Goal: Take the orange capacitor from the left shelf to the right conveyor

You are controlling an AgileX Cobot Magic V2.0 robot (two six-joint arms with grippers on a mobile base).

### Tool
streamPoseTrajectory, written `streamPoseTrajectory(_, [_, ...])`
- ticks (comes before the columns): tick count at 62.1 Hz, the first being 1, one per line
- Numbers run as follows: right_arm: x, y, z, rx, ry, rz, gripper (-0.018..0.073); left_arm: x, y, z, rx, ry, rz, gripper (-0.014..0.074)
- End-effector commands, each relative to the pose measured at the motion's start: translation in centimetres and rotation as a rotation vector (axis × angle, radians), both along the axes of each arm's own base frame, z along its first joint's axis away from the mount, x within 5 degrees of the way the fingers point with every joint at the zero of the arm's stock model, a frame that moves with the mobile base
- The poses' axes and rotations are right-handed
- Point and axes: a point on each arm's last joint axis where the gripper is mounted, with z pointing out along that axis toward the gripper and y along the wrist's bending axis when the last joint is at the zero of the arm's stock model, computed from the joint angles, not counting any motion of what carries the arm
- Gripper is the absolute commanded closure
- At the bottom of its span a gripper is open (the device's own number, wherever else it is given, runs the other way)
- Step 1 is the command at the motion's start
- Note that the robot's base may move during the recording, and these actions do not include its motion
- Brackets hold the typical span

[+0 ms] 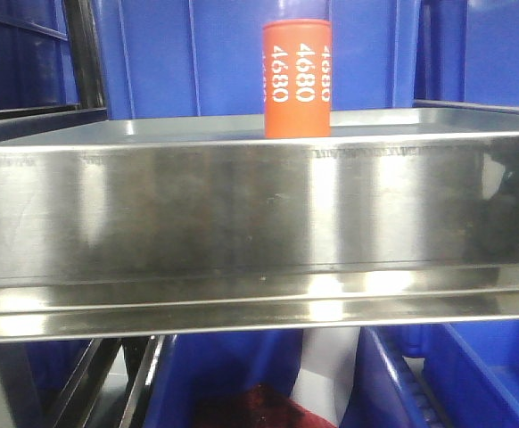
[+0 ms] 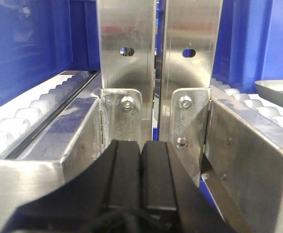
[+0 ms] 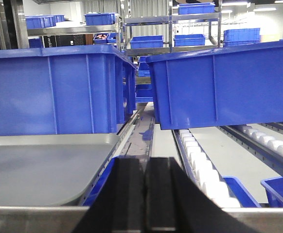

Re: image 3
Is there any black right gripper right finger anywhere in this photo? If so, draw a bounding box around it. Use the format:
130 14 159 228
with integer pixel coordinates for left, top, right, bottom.
145 158 255 233

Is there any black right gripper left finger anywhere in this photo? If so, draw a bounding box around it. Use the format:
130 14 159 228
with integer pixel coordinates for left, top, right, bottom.
73 157 145 233

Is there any small blue bin lower middle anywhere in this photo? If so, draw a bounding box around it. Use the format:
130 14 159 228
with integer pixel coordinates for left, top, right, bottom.
223 176 261 208

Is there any small blue bin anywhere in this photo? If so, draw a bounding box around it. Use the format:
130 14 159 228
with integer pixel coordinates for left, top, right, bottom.
223 176 261 208
261 177 283 208

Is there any grey metal tray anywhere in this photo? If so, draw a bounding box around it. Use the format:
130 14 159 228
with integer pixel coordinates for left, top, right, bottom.
0 133 119 206

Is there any small blue bin lower right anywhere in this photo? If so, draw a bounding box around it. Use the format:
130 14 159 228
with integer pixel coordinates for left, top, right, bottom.
261 177 283 208

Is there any large blue bin left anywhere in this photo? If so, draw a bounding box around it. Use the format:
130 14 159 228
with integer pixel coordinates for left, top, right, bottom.
0 45 135 136

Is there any large blue bin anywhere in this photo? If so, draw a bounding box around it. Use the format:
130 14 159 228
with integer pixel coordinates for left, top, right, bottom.
0 45 135 136
146 40 283 130

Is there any large blue bin right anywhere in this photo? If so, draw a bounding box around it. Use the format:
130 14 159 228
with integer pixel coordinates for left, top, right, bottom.
146 40 283 130

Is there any background steel shelving rack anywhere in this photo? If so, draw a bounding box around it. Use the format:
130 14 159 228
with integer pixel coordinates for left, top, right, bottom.
27 1 222 56

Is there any white roller conveyor rail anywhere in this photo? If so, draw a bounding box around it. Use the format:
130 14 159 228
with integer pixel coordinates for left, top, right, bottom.
172 129 242 208

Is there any steel shelf front rail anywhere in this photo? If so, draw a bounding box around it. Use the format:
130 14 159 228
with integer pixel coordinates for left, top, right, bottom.
0 206 283 233

